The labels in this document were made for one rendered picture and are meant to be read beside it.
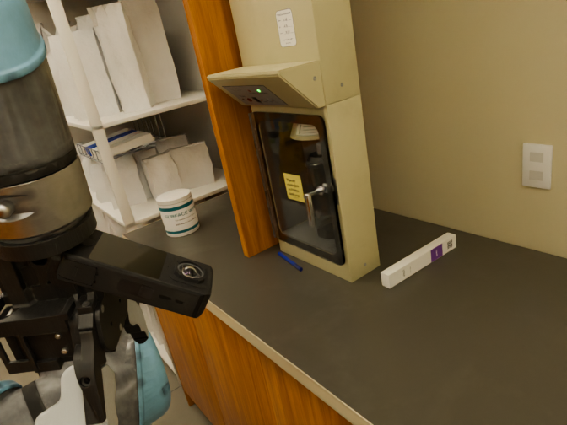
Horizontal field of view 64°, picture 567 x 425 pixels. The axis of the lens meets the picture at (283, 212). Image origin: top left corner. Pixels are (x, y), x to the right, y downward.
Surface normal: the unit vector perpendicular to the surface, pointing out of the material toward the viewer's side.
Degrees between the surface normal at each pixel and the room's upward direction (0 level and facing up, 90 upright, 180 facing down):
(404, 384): 0
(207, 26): 90
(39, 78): 96
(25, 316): 8
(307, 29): 90
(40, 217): 98
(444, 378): 0
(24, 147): 98
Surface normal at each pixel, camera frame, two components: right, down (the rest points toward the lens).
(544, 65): -0.78, 0.37
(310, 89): 0.59, 0.20
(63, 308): -0.09, -0.88
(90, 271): 0.07, 0.43
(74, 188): 0.97, 0.03
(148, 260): 0.39, -0.84
